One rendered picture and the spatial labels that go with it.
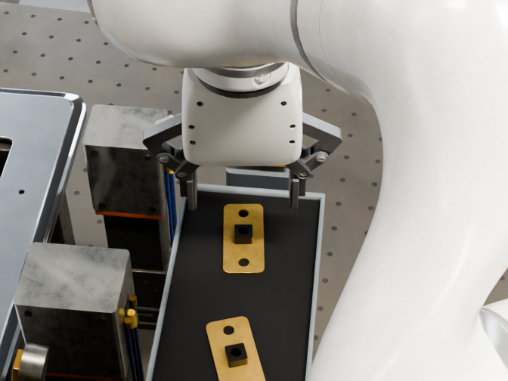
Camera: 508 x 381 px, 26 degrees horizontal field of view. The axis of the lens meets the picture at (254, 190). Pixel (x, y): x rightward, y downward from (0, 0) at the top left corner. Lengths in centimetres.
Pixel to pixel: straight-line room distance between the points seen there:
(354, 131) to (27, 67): 57
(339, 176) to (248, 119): 84
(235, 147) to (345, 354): 50
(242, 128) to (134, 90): 98
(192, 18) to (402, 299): 31
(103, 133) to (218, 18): 63
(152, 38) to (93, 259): 43
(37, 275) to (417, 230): 70
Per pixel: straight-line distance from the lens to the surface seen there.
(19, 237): 128
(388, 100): 46
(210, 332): 97
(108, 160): 129
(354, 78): 50
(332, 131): 94
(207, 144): 92
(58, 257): 111
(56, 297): 108
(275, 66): 84
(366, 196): 170
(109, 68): 192
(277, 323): 98
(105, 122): 130
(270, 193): 107
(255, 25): 65
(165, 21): 70
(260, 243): 103
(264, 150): 92
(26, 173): 134
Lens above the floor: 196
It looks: 48 degrees down
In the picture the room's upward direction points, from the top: straight up
